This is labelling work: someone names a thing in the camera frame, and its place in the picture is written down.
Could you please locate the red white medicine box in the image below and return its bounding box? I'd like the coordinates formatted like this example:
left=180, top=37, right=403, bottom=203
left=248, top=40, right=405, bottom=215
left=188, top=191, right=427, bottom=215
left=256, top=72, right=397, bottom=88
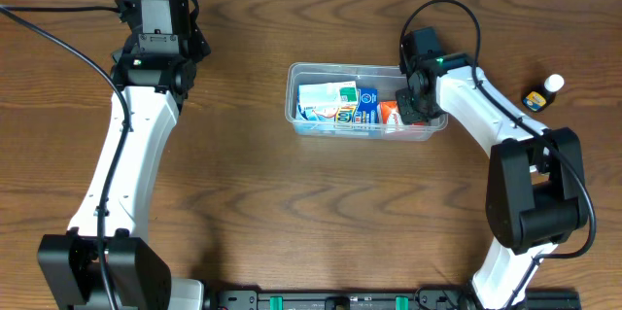
left=378, top=100, right=425, bottom=134

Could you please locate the blue fever patch box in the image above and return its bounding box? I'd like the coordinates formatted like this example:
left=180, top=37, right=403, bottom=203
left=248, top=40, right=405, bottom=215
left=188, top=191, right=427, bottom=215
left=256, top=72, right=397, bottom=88
left=296, top=86, right=380, bottom=126

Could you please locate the white blue medicine box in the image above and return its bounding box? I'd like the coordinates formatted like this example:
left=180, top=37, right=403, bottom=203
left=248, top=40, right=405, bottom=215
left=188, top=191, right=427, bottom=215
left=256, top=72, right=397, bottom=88
left=297, top=81, right=359, bottom=114

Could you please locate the dark bottle white cap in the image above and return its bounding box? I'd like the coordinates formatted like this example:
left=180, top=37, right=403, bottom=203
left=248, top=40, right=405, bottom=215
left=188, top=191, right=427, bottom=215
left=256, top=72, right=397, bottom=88
left=522, top=74, right=565, bottom=113

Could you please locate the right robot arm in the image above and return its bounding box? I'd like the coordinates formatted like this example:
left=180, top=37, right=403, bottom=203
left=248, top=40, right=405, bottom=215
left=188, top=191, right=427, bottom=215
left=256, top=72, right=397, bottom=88
left=397, top=27, right=595, bottom=309

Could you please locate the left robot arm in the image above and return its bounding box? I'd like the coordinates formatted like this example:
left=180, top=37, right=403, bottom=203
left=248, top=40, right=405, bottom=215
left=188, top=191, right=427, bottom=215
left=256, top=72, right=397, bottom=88
left=37, top=0, right=211, bottom=309

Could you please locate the clear plastic container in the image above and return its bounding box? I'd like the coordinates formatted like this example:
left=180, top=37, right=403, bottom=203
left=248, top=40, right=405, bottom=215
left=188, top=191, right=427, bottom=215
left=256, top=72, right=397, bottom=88
left=285, top=62, right=448, bottom=141

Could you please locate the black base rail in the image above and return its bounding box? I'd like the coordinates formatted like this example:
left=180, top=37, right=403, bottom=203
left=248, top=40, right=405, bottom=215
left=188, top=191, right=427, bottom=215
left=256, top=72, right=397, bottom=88
left=203, top=289, right=583, bottom=310

